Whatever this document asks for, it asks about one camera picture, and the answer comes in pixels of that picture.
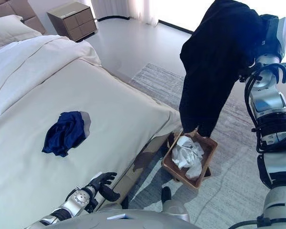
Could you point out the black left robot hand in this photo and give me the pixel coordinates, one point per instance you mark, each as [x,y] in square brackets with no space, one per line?
[102,181]

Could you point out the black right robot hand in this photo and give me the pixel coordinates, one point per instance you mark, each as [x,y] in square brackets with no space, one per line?
[271,33]

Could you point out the dark blue garment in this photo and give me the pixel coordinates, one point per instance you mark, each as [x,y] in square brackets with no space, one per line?
[64,133]

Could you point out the black garment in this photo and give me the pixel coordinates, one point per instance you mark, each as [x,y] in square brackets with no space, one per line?
[212,59]

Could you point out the white t-shirt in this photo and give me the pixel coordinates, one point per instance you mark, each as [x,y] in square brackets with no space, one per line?
[185,152]

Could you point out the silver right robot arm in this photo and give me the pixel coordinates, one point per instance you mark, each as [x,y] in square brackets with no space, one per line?
[267,102]

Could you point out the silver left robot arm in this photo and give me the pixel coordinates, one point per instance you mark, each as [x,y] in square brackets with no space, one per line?
[78,198]

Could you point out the mirrored bed base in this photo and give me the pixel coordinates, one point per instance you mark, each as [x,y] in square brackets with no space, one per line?
[152,148]

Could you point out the bed with beige sheet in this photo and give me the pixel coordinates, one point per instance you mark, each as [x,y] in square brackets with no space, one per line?
[109,107]

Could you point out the woven tan laundry basket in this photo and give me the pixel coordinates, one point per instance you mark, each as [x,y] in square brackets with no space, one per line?
[206,145]

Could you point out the black left robot foot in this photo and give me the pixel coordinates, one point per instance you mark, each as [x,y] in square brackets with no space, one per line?
[124,202]

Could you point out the black robot foot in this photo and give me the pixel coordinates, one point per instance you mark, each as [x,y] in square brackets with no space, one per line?
[124,202]
[166,193]

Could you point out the silver robot torso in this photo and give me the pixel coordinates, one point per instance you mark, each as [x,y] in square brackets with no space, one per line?
[121,220]

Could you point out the black right robot foot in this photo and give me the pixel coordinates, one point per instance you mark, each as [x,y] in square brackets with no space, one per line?
[166,193]

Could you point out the grey patterned rug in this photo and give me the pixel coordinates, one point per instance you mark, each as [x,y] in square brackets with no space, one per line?
[228,167]

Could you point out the white duvet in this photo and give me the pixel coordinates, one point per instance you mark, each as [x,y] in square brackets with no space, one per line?
[18,71]

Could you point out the white sheer curtain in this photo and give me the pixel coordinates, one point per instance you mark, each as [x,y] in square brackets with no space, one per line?
[123,9]

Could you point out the brown nightstand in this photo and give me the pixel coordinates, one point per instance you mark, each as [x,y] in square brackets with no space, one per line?
[78,23]

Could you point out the beige pillow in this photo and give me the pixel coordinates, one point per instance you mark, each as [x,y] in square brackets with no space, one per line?
[6,31]

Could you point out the brown padded headboard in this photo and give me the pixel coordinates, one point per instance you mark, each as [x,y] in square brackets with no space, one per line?
[13,7]

